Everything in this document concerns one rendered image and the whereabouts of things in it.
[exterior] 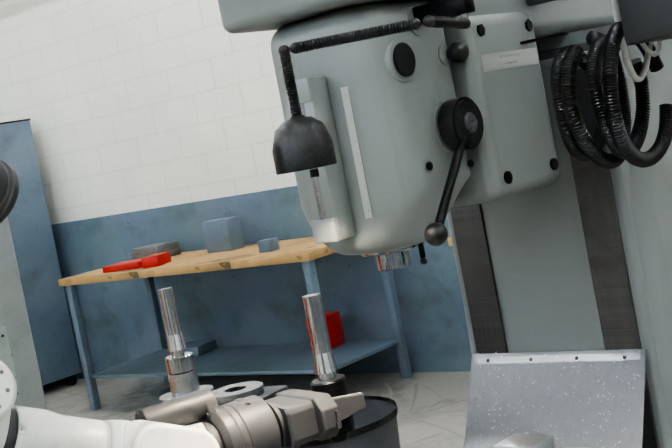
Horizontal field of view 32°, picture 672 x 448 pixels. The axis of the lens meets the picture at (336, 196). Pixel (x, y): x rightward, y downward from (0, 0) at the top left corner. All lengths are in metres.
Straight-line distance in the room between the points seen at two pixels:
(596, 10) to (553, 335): 0.53
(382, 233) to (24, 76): 7.83
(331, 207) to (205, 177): 6.41
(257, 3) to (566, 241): 0.66
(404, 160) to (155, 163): 6.77
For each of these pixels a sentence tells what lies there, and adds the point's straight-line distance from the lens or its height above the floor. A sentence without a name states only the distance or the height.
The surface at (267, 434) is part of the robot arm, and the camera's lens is 1.46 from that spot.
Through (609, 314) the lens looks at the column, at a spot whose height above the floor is 1.12.
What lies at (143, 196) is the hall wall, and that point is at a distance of 8.38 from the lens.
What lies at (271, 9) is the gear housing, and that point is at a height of 1.64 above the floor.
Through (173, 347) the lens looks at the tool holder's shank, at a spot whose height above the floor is 1.18.
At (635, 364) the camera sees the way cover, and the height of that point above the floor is 1.04.
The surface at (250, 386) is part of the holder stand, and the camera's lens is 1.92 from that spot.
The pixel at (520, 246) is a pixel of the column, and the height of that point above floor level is 1.24.
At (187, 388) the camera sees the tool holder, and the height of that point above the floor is 1.11.
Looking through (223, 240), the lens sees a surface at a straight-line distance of 7.41.
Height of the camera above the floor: 1.48
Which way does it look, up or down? 3 degrees down
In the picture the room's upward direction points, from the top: 11 degrees counter-clockwise
